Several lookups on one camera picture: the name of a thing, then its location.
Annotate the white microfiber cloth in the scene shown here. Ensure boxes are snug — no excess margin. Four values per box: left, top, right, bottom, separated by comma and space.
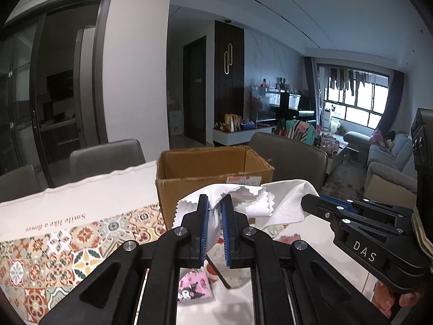
172, 179, 319, 249

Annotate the beige floral fabric pouch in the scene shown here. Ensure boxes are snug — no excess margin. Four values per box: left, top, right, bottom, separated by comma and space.
205, 256, 251, 290

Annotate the person's right hand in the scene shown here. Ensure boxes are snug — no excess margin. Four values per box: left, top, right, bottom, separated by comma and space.
371, 281, 427, 319

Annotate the pink cartoon tissue pack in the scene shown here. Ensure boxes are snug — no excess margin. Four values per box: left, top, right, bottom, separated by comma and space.
178, 269, 213, 304

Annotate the grey fabric sofa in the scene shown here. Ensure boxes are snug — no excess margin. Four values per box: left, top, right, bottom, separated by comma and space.
343, 131, 417, 194

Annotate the grey chair far right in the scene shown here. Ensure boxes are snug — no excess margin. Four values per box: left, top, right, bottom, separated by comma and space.
248, 133, 328, 191

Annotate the grey chair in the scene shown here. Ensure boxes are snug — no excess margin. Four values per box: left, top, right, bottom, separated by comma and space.
70, 139, 145, 182
248, 133, 328, 191
0, 164, 42, 203

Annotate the patterned tile table mat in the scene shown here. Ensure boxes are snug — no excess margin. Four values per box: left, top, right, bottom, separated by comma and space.
1, 205, 166, 324

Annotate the black upright piano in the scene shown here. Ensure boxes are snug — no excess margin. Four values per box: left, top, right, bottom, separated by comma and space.
269, 92, 316, 124

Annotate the brown cardboard box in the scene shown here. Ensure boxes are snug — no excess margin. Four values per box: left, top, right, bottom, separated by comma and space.
156, 145, 274, 229

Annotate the white low tv console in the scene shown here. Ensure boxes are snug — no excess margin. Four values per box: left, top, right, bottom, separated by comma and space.
213, 125, 274, 146

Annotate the grey chair middle left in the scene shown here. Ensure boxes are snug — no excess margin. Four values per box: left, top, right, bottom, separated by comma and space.
70, 139, 145, 182

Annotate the grey chair near left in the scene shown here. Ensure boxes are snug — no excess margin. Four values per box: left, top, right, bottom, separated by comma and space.
0, 164, 42, 203

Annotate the dark wall cabinet panel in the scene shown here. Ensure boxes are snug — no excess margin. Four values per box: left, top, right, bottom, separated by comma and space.
214, 21, 244, 123

